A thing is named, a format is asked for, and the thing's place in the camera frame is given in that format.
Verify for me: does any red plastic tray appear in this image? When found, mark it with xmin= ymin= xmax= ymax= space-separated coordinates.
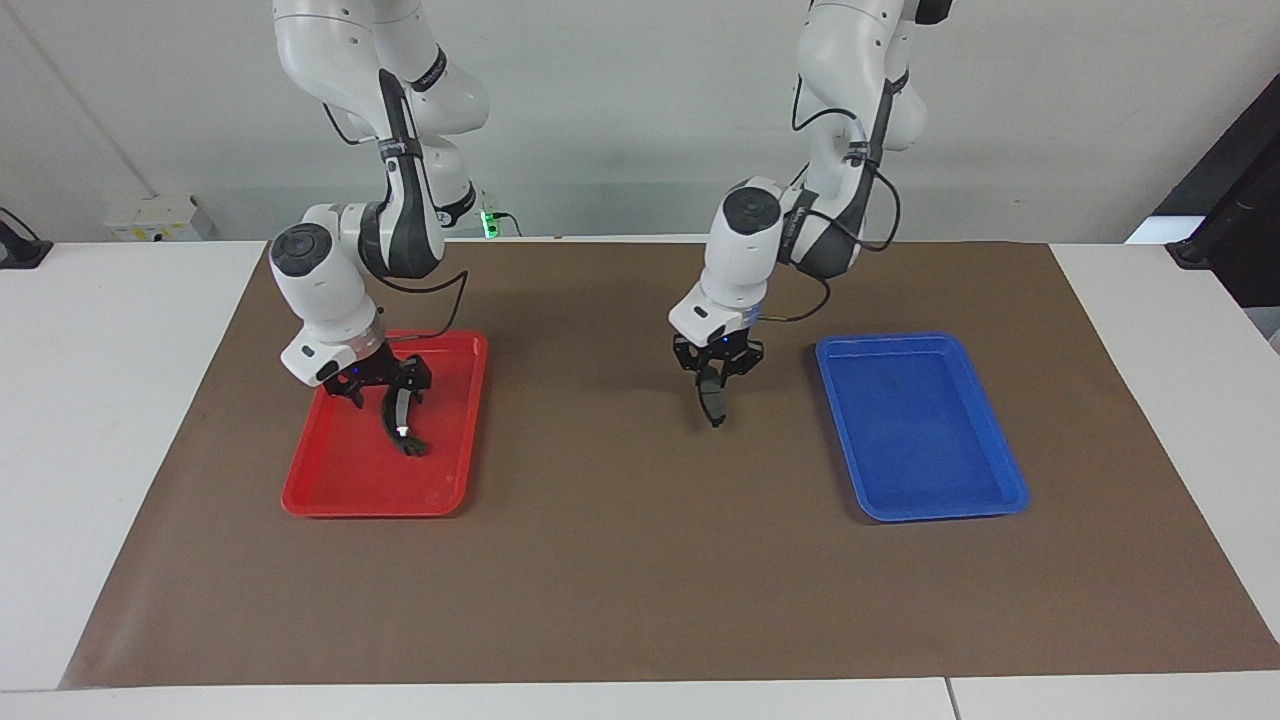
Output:
xmin=281 ymin=331 xmax=490 ymax=519

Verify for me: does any brown table mat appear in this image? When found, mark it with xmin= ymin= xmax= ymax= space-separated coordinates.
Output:
xmin=60 ymin=240 xmax=1280 ymax=691

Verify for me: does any blue plastic tray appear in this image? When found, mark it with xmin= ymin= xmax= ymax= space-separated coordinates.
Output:
xmin=815 ymin=333 xmax=1031 ymax=523

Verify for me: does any black equipment stand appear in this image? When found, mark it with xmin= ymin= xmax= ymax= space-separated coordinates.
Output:
xmin=1150 ymin=100 xmax=1280 ymax=311

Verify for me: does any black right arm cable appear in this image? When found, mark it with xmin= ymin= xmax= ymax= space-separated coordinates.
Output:
xmin=325 ymin=68 xmax=471 ymax=346

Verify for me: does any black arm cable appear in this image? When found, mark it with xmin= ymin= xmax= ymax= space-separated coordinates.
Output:
xmin=325 ymin=68 xmax=471 ymax=346
xmin=790 ymin=60 xmax=902 ymax=325

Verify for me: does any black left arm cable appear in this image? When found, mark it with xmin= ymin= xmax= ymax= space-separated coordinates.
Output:
xmin=790 ymin=60 xmax=902 ymax=325

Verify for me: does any white wall power box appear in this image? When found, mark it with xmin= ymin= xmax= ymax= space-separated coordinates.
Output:
xmin=105 ymin=193 xmax=216 ymax=243

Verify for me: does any black clamp mount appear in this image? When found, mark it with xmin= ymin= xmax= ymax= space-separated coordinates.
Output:
xmin=0 ymin=207 xmax=54 ymax=270

